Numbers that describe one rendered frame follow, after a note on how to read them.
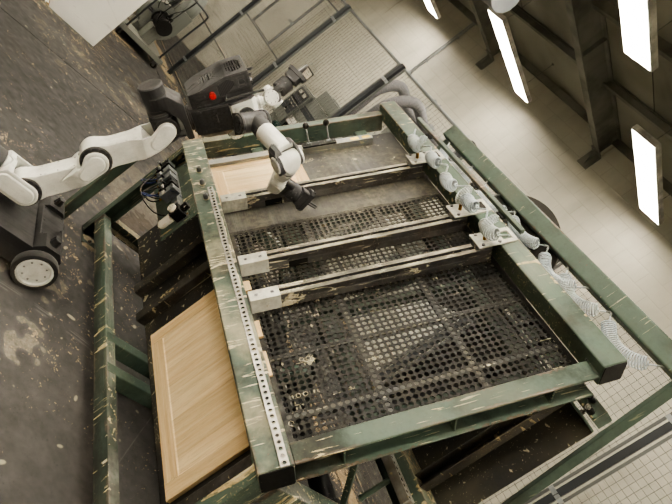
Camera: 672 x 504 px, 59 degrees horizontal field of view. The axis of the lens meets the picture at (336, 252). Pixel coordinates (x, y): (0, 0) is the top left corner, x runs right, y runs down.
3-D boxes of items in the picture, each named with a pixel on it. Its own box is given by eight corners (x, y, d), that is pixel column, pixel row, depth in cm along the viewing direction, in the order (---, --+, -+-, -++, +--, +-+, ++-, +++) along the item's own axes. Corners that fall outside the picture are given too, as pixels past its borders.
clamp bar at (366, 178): (221, 205, 302) (214, 164, 287) (436, 166, 328) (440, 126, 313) (224, 216, 295) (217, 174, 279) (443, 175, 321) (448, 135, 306)
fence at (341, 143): (209, 166, 332) (208, 160, 329) (370, 139, 353) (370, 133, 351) (210, 170, 328) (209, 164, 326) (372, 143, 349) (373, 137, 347)
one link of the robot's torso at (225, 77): (180, 96, 255) (260, 73, 259) (173, 66, 280) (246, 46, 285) (202, 154, 274) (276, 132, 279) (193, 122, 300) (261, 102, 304)
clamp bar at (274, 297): (248, 301, 247) (241, 256, 232) (503, 245, 274) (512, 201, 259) (253, 317, 240) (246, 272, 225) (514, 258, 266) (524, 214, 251)
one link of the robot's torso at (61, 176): (-2, 191, 264) (98, 147, 265) (4, 168, 278) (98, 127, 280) (21, 216, 274) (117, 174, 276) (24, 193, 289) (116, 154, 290)
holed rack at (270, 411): (207, 188, 306) (206, 187, 305) (212, 187, 306) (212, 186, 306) (280, 468, 183) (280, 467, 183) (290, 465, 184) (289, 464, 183)
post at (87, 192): (55, 208, 344) (153, 129, 333) (63, 215, 347) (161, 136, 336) (54, 214, 339) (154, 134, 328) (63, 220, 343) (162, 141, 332)
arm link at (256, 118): (252, 125, 255) (237, 109, 262) (249, 143, 261) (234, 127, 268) (275, 121, 262) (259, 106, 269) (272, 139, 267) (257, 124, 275)
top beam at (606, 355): (378, 117, 375) (379, 102, 369) (393, 115, 377) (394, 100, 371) (597, 386, 211) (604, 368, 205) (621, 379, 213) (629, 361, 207)
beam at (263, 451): (184, 157, 352) (180, 140, 345) (204, 154, 355) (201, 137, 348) (259, 494, 188) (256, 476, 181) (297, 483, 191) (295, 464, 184)
